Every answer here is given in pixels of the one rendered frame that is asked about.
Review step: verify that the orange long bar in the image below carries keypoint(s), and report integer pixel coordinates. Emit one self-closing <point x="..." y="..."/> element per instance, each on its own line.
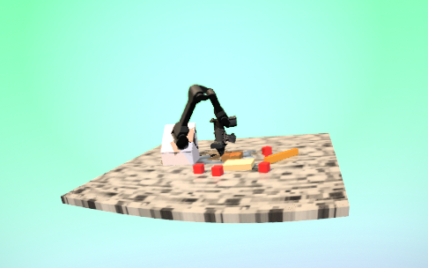
<point x="280" y="156"/>

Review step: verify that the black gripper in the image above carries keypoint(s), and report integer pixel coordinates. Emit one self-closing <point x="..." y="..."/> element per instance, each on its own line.
<point x="219" y="142"/>

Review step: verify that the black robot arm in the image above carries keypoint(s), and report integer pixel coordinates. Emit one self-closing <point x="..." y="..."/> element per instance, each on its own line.
<point x="196" y="94"/>

